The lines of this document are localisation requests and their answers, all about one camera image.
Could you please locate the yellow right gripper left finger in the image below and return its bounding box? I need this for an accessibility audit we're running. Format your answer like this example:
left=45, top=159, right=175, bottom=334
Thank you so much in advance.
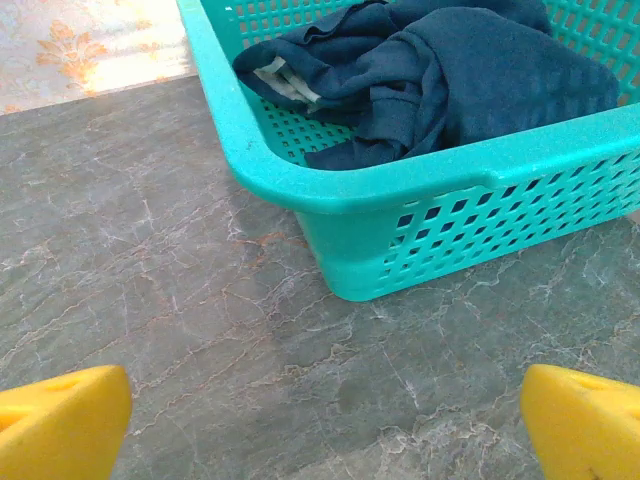
left=0, top=364, right=134, bottom=480

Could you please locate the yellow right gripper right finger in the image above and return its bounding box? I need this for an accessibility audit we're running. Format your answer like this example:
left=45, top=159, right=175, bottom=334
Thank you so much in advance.
left=519, top=363, right=640, bottom=480

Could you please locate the navy blue t-shirt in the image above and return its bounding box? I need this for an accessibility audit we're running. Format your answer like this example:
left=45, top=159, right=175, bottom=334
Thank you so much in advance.
left=232, top=0, right=622, bottom=172

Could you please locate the teal plastic basket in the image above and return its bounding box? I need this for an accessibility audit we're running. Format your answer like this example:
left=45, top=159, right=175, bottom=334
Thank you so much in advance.
left=175, top=0, right=640, bottom=303

